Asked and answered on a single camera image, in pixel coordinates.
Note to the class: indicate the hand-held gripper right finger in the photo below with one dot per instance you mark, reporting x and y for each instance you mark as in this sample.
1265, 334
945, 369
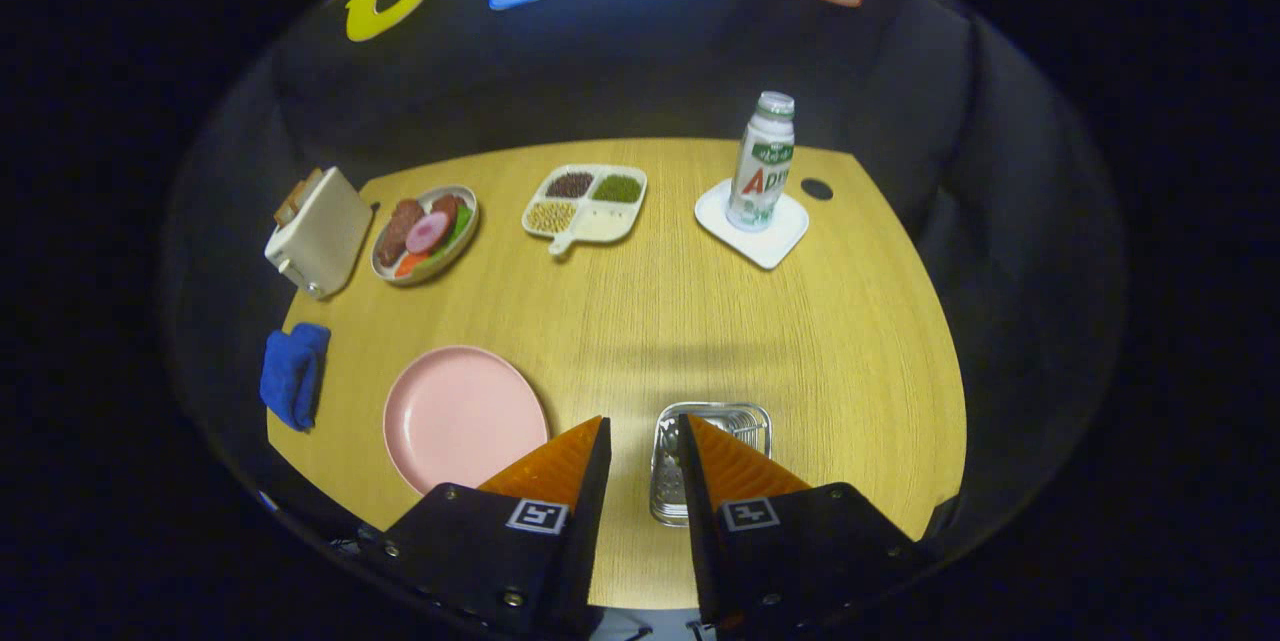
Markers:
700, 521

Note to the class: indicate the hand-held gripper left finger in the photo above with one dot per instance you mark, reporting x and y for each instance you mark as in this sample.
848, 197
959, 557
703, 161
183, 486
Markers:
590, 521

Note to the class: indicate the pink round plate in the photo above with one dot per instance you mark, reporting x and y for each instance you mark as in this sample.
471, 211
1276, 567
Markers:
460, 416

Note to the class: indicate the white square coaster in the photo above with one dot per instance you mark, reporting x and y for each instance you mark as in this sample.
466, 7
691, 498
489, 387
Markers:
772, 246

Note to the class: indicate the white divided bean tray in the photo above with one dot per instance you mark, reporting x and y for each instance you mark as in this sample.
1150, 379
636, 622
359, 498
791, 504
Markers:
600, 221

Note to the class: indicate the blue folded cloth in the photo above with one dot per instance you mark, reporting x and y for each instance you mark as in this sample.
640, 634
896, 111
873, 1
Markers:
293, 376

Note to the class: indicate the bowl of toy food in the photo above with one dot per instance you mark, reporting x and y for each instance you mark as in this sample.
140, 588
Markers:
425, 233

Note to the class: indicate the black table grommet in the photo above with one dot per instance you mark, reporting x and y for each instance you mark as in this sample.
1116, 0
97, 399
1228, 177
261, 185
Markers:
817, 189

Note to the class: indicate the white drink bottle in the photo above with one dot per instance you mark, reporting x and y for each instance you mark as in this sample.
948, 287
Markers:
760, 171

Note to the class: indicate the cream white toaster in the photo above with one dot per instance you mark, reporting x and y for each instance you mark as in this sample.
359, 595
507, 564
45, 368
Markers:
325, 233

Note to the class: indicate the brown toast slices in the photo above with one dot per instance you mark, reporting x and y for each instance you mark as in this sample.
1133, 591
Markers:
295, 199

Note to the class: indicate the black backdrop cloth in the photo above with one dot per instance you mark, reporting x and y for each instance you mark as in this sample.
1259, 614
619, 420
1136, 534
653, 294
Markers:
600, 71

